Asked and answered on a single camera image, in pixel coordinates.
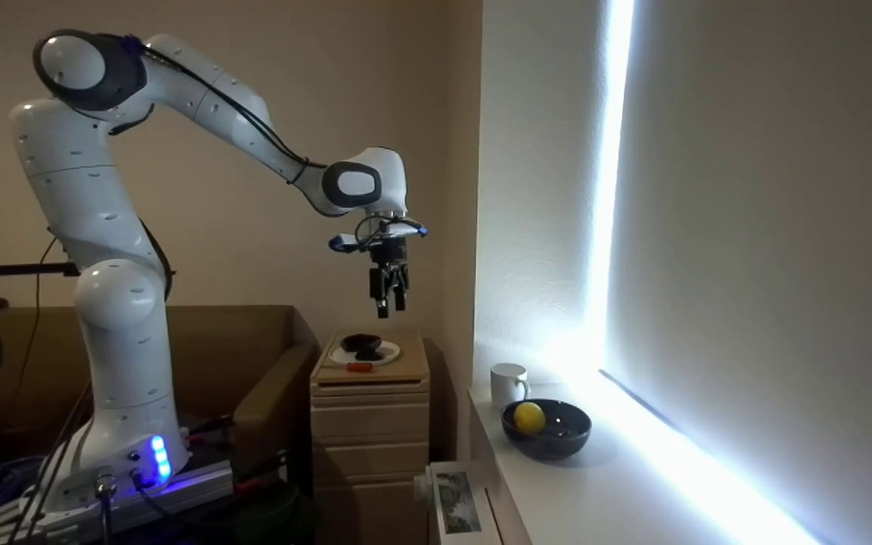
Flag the large brown cardboard box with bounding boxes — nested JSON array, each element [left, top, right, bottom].
[[0, 303, 324, 474]]

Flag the black hanging cable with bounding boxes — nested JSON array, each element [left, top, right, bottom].
[[21, 237, 63, 451]]

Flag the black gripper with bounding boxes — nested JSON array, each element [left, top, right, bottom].
[[365, 241, 413, 322]]

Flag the dark grey cloth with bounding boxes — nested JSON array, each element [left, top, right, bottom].
[[339, 330, 388, 364]]

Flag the white ceramic mug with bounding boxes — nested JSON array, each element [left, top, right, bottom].
[[487, 362, 533, 413]]

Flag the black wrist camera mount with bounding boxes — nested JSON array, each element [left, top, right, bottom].
[[328, 211, 431, 259]]

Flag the white roller blind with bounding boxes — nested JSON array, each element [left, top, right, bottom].
[[596, 0, 872, 545]]

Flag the yellow lemon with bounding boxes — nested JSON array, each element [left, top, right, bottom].
[[513, 399, 548, 440]]

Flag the white plate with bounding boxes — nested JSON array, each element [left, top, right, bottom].
[[328, 336, 407, 371]]

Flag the dark blue bowl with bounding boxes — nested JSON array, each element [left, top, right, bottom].
[[499, 397, 594, 466]]

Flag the metal robot base platform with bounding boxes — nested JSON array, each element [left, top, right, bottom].
[[0, 421, 238, 545]]

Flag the light wooden nightstand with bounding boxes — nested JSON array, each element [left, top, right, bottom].
[[308, 334, 435, 545]]

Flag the black tripod boom stand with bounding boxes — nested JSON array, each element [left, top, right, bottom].
[[0, 259, 84, 545]]

